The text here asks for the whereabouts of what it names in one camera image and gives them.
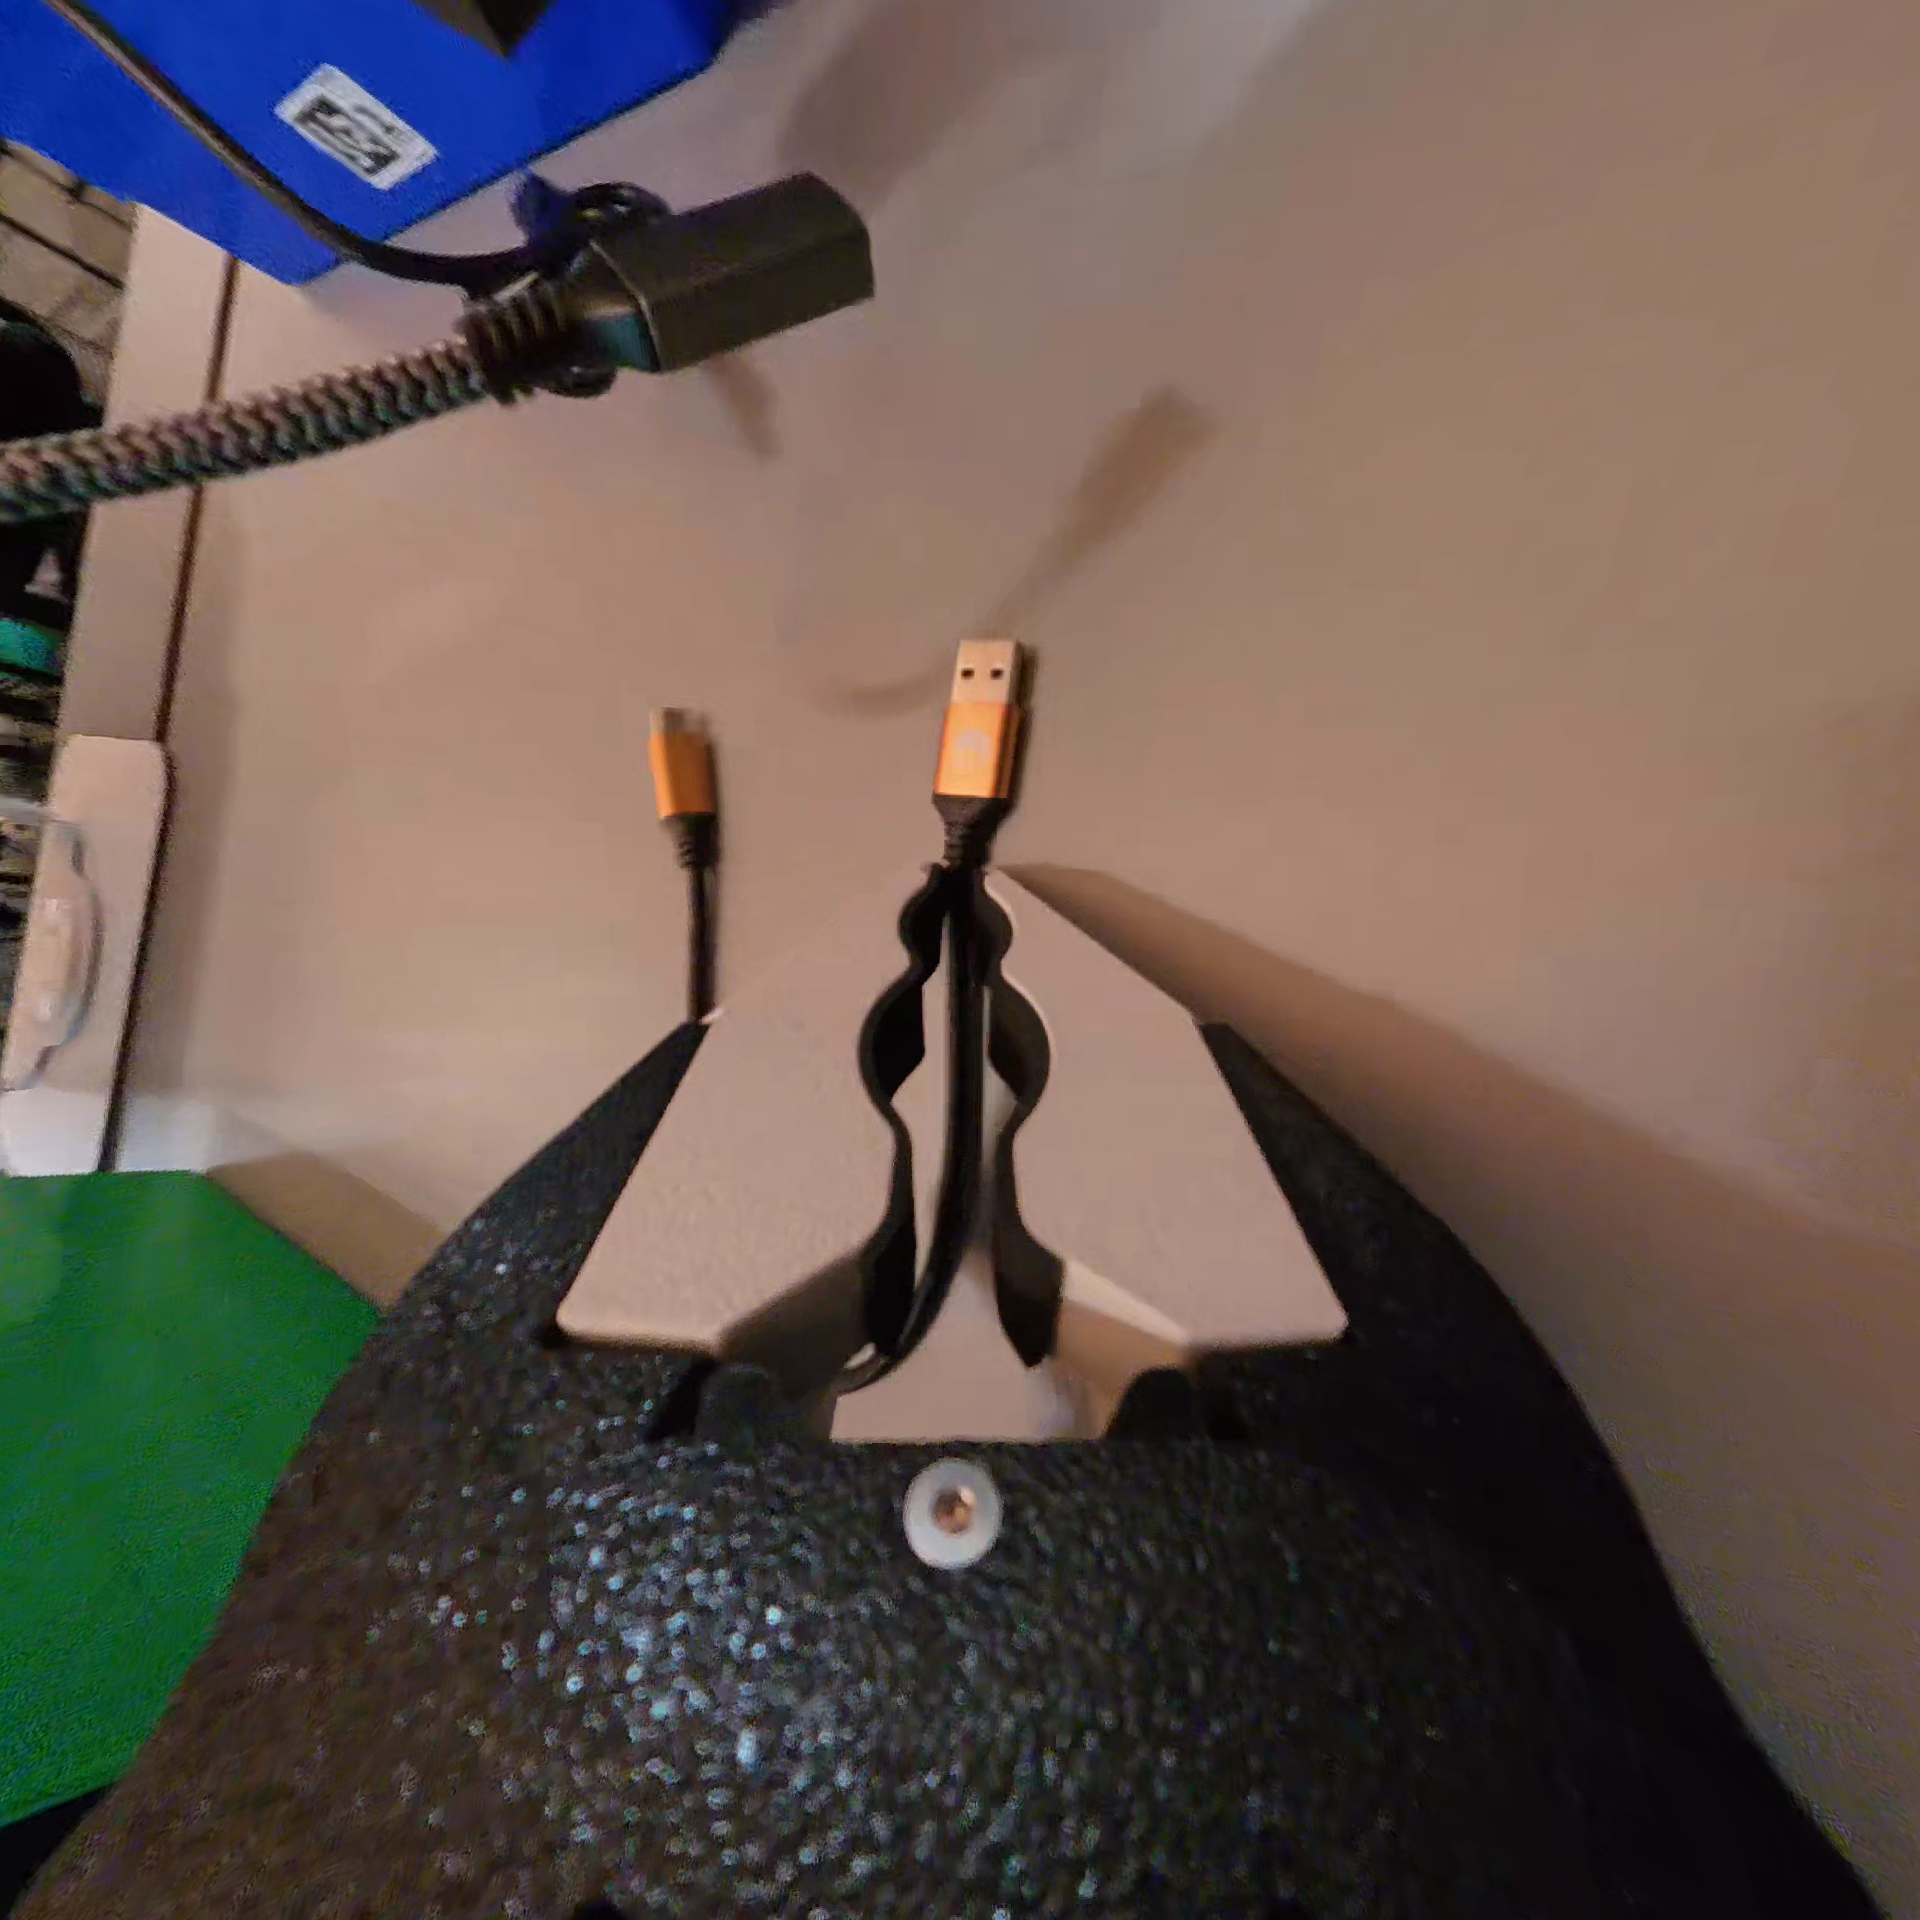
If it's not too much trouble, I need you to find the green plastic bin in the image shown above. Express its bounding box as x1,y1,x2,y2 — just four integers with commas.
0,1170,387,1835

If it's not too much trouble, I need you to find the blue plastic bin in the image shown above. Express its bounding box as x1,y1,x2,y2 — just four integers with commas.
0,0,752,288

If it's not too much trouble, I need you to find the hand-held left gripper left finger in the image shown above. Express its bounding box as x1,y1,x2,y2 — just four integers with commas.
552,865,946,1427

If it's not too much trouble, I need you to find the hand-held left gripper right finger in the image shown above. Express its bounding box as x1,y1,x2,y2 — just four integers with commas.
973,865,1353,1431

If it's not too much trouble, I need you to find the black braided extension cable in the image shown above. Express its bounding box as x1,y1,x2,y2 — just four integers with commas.
0,171,878,522

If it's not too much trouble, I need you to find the orange plug usb cable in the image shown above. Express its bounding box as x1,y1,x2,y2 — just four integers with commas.
646,638,1038,1370

